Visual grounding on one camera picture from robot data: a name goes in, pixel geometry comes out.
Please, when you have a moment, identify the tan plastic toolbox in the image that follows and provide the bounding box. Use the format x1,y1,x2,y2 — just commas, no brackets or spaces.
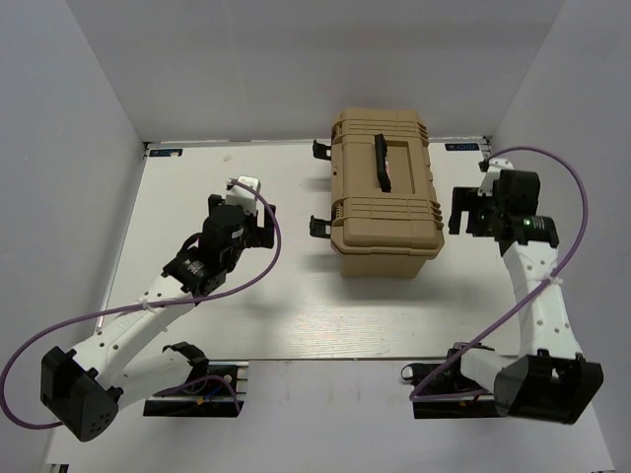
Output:
330,108,445,279

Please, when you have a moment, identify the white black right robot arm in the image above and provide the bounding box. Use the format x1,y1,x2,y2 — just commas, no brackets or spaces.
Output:
445,169,603,425

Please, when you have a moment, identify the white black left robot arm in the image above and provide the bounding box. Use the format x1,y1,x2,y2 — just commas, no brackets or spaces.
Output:
40,186,275,442

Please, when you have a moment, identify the black toolbox front latch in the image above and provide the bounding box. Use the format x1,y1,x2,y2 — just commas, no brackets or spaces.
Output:
309,215,333,239

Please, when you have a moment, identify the black toolbox latch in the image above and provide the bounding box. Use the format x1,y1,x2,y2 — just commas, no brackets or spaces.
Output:
309,215,333,239
312,140,332,162

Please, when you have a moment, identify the blue table corner label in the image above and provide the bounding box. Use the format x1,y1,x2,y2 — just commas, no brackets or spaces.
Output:
149,149,183,158

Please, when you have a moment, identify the black toolbox rear latch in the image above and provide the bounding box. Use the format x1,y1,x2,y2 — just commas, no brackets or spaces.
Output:
312,140,332,162

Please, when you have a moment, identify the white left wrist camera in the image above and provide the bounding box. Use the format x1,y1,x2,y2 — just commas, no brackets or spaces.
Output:
225,175,261,216

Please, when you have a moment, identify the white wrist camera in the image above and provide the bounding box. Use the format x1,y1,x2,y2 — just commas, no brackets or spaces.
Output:
225,175,261,216
477,158,514,197

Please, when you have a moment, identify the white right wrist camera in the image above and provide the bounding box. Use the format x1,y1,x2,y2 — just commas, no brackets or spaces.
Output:
477,158,514,197

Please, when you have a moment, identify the black toolbox carry handle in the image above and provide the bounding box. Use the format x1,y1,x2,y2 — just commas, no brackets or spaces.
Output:
374,134,391,193

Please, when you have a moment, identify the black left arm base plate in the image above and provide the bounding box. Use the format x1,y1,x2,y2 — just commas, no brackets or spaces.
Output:
143,362,248,419

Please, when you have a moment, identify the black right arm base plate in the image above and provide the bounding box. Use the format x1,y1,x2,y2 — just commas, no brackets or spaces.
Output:
412,361,500,420

